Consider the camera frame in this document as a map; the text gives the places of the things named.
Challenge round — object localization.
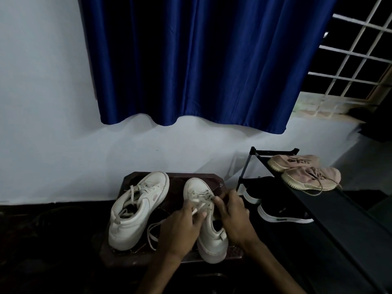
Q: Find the black shoe rack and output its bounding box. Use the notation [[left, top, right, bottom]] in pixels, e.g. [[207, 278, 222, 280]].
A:
[[236, 146, 392, 294]]

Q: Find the person's right hand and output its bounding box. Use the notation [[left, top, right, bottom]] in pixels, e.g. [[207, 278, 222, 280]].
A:
[[213, 189, 261, 247]]

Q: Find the black sneaker white sole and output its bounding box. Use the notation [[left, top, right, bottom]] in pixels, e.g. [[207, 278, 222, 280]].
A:
[[257, 202, 315, 225], [242, 185, 263, 205]]

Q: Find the person's right forearm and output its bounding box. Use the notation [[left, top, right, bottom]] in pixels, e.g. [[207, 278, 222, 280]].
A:
[[242, 238, 307, 294]]

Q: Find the person's left hand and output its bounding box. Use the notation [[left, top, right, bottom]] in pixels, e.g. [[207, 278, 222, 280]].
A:
[[156, 198, 208, 261]]

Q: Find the pink sneaker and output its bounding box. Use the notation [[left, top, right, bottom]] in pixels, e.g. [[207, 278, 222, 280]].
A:
[[281, 166, 343, 196], [267, 154, 321, 174]]

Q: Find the blue curtain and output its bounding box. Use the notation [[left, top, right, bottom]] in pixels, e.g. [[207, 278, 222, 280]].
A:
[[349, 100, 392, 144], [77, 0, 339, 135]]

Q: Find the white window grille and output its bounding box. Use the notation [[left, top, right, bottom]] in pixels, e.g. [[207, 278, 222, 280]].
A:
[[292, 0, 392, 118]]

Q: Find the dark brown plastic stool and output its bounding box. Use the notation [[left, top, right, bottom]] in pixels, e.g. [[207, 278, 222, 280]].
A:
[[99, 171, 245, 268]]

